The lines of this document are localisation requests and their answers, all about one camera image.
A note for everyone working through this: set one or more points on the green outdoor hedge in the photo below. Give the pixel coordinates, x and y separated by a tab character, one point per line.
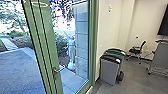
60	43

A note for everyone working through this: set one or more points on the grey folding table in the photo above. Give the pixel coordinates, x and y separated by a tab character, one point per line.
160	58

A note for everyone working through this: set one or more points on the green framed glass wall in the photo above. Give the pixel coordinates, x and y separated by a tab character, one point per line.
43	50

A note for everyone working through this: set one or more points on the green lid trash bin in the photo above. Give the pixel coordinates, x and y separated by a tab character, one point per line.
117	52

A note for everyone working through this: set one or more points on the black office chair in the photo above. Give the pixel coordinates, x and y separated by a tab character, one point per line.
137	50

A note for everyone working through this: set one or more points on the white wall switch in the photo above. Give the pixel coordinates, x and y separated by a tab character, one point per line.
109	8

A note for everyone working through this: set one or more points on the grey trash bin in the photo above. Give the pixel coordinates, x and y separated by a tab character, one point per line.
109	70

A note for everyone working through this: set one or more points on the white wall outlet blue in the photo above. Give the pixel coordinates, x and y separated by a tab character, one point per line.
136	36

